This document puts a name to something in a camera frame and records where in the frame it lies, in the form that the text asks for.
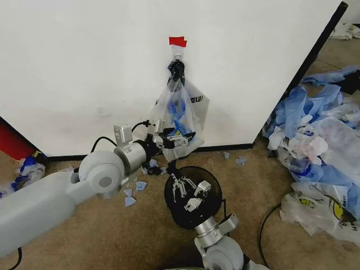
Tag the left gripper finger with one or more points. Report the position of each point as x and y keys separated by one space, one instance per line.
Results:
x=180 y=137
x=180 y=144

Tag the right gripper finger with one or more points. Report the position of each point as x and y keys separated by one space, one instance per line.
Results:
x=175 y=188
x=189 y=182

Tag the translucent blue-printed garbage bag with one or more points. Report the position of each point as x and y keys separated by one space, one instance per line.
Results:
x=171 y=112

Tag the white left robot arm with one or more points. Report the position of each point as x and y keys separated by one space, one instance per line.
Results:
x=42 y=202

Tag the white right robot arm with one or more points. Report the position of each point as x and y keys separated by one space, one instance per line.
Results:
x=222 y=253

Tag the black round trash bin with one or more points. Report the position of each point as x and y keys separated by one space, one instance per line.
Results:
x=209 y=177

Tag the white black-printed plastic bag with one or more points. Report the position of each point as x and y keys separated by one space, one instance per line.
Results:
x=201 y=112

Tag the white yellow-printed plastic bag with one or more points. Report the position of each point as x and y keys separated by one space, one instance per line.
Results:
x=315 y=208

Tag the blue plastic bag heap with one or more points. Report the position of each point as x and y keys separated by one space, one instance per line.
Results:
x=295 y=109

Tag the flat blue plastic bag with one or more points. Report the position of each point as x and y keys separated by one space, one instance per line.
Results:
x=315 y=175

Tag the crumpled white plastic bag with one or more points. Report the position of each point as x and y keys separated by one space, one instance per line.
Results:
x=303 y=147

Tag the white and blue crumpled bag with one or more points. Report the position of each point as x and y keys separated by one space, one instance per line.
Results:
x=26 y=170

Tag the large translucent white bag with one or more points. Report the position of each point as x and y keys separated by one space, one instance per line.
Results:
x=343 y=135

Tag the white bag with yellow marks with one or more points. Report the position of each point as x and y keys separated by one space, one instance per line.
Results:
x=347 y=31

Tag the blue plastic scrap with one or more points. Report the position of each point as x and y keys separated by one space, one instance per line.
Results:
x=129 y=199
x=141 y=186
x=226 y=155
x=240 y=161
x=149 y=166

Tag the black plastic scraps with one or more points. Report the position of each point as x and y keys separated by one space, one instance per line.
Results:
x=157 y=171

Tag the black baseboard strip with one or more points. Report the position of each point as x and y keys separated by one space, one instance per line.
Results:
x=225 y=146

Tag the red tape strip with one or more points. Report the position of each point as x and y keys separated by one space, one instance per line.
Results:
x=177 y=41

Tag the red object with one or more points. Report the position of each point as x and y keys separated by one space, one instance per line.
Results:
x=12 y=137

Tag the long blue plastic sheet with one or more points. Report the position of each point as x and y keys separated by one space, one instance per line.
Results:
x=326 y=76

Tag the black cloth item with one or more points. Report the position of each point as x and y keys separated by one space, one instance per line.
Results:
x=351 y=83

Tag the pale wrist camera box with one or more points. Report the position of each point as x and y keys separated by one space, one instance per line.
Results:
x=202 y=188
x=159 y=126

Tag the clear adhesive wall hook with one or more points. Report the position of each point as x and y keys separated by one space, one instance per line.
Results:
x=178 y=53

